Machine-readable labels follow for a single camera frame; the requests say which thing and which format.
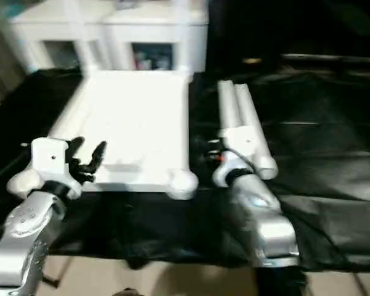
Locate white plastic table top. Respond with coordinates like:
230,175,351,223
6,69,200,202

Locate beige curtain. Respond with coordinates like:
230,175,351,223
0,12,25,105

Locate black plastic mat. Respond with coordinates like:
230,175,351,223
0,65,370,272

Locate white sideboard cabinet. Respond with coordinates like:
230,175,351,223
6,0,209,75

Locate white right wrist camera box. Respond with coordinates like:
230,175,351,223
218,126,265,168

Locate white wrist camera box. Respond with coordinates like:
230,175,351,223
218,126,265,168
28,137,73,187

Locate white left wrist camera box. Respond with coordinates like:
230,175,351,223
28,137,73,187

